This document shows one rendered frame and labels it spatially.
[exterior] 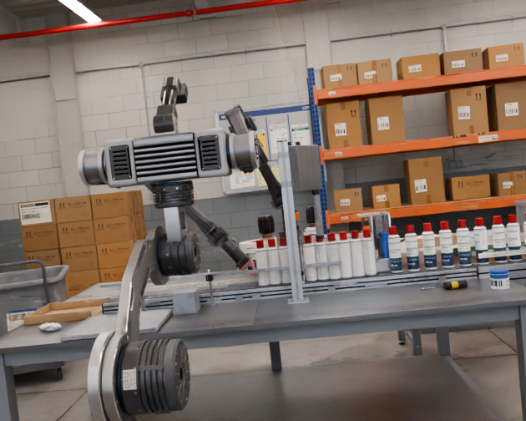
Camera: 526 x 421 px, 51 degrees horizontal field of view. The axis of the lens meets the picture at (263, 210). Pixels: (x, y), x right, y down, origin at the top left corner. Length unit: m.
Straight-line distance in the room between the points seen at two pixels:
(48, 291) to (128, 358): 2.97
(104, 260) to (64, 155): 2.08
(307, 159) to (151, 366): 1.22
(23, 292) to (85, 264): 1.47
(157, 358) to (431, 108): 5.98
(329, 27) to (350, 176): 1.80
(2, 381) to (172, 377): 1.12
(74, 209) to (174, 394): 4.49
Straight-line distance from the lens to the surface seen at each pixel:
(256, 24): 7.07
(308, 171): 2.29
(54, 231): 5.83
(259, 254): 2.42
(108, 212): 5.67
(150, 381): 1.39
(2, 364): 2.36
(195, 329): 2.06
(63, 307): 2.82
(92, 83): 7.38
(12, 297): 4.43
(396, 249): 2.45
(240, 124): 2.17
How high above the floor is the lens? 1.34
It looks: 3 degrees down
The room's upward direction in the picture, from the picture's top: 6 degrees counter-clockwise
